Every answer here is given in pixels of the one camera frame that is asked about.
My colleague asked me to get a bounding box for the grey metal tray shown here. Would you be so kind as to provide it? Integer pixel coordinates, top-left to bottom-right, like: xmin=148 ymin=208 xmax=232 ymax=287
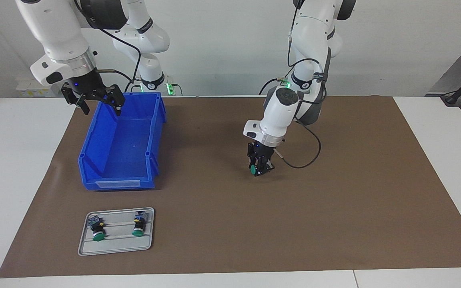
xmin=78 ymin=207 xmax=155 ymax=257

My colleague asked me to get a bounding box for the brown table mat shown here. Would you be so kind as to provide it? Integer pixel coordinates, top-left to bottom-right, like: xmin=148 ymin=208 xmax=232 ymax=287
xmin=0 ymin=95 xmax=461 ymax=279

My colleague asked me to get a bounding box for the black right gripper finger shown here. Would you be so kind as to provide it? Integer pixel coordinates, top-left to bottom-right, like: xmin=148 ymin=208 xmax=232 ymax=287
xmin=61 ymin=87 xmax=90 ymax=116
xmin=94 ymin=84 xmax=126 ymax=118

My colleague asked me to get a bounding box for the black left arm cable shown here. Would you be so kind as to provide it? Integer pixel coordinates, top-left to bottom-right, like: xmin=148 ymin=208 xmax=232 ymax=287
xmin=275 ymin=0 xmax=329 ymax=169

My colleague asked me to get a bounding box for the blue plastic storage bin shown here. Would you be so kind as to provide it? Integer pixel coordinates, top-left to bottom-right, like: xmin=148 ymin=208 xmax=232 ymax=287
xmin=78 ymin=92 xmax=167 ymax=191

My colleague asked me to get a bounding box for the black base cable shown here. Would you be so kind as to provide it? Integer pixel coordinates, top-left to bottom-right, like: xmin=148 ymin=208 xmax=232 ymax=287
xmin=259 ymin=77 xmax=292 ymax=96
xmin=124 ymin=78 xmax=183 ymax=96

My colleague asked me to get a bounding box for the black left base cable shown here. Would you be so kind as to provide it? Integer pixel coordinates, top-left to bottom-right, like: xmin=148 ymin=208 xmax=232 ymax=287
xmin=259 ymin=77 xmax=292 ymax=96

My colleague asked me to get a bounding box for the black right base cable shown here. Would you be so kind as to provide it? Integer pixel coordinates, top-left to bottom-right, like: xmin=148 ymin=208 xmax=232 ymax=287
xmin=124 ymin=78 xmax=183 ymax=96

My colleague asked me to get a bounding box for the white wall socket box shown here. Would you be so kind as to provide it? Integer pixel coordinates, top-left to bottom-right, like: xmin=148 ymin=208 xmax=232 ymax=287
xmin=15 ymin=77 xmax=60 ymax=98

